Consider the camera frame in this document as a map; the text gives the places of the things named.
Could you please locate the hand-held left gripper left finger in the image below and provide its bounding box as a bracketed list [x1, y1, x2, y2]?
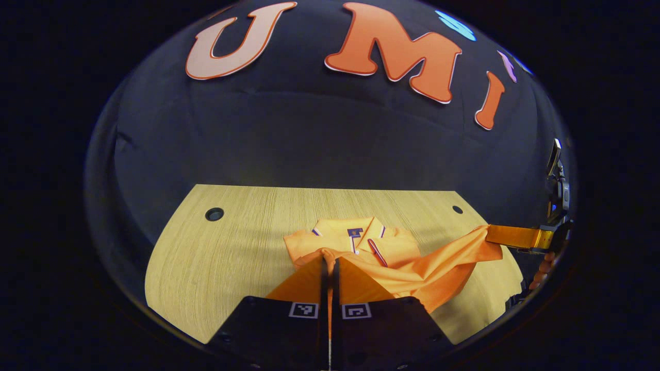
[206, 255, 331, 371]

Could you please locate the orange T-shirt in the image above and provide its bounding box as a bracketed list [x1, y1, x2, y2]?
[283, 216, 504, 315]

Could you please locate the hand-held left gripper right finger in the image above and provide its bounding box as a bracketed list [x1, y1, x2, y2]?
[331, 256, 455, 371]

